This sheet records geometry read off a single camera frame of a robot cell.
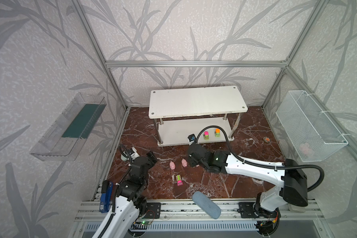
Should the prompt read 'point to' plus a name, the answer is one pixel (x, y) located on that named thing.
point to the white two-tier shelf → (178, 113)
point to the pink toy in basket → (305, 148)
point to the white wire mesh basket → (313, 137)
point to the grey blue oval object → (207, 206)
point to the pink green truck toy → (179, 181)
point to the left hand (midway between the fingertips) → (151, 150)
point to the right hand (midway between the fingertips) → (190, 148)
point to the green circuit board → (143, 222)
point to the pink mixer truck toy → (206, 135)
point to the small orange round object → (267, 139)
